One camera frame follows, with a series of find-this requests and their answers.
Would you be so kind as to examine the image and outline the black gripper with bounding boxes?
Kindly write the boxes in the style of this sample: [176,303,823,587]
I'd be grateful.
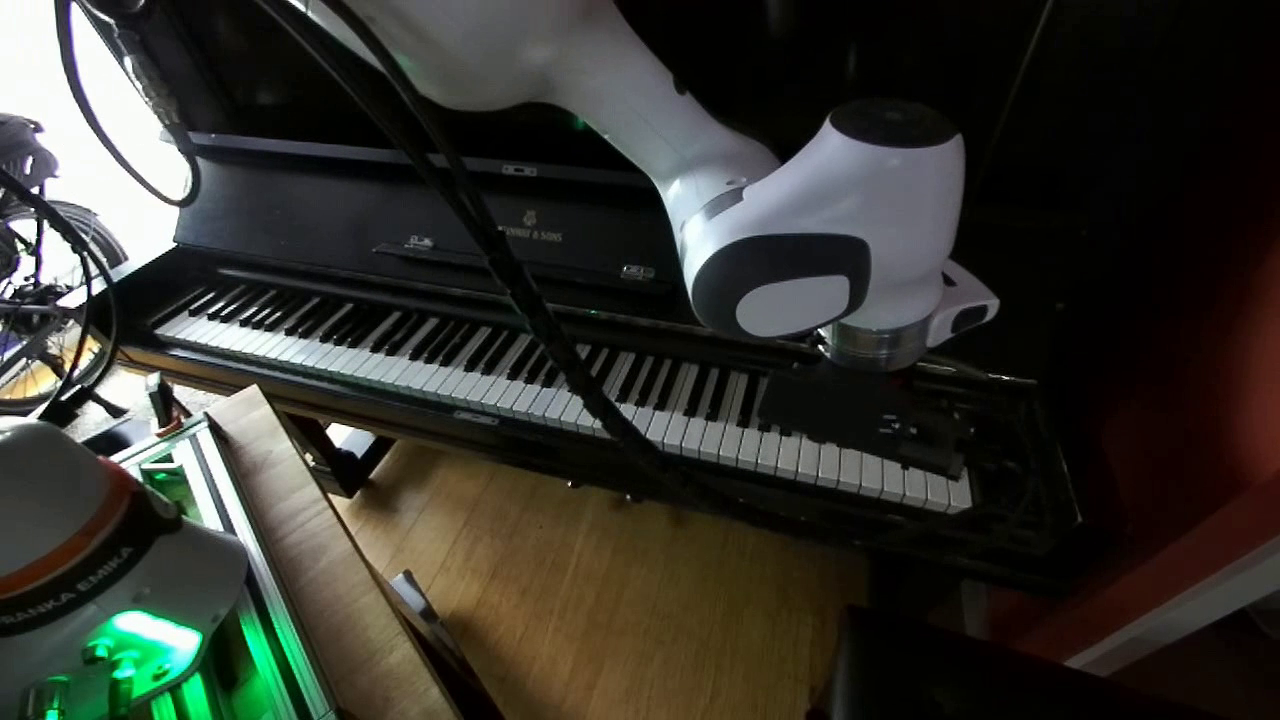
[765,355,970,479]

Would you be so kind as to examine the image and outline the black piano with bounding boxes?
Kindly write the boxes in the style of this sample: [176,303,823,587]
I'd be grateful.
[73,0,1117,594]

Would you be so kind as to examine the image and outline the white robot base orange band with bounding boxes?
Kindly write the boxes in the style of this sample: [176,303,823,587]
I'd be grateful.
[0,410,252,720]

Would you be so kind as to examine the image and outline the white baseboard strip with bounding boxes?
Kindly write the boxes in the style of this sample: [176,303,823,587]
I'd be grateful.
[1059,532,1280,680]

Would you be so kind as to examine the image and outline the black stand foot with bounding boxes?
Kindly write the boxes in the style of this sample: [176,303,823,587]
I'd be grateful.
[278,406,400,501]

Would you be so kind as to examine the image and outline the brown wooden board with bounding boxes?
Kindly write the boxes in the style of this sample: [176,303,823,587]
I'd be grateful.
[201,381,466,720]

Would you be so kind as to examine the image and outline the black bicycle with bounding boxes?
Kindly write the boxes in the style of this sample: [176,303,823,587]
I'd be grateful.
[0,107,133,415]

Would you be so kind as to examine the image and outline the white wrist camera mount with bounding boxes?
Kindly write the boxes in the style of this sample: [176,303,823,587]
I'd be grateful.
[929,261,1002,346]

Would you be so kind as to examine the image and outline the thick black cable bundle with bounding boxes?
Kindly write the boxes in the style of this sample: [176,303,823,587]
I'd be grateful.
[248,0,699,509]

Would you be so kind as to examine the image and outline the black bracket under board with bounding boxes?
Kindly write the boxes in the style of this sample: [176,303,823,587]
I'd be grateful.
[381,566,506,720]

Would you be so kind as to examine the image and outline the aluminium frame with green light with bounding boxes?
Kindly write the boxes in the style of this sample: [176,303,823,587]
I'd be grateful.
[23,410,340,720]

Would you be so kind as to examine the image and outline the thin black cable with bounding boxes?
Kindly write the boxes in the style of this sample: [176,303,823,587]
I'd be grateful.
[53,0,206,210]

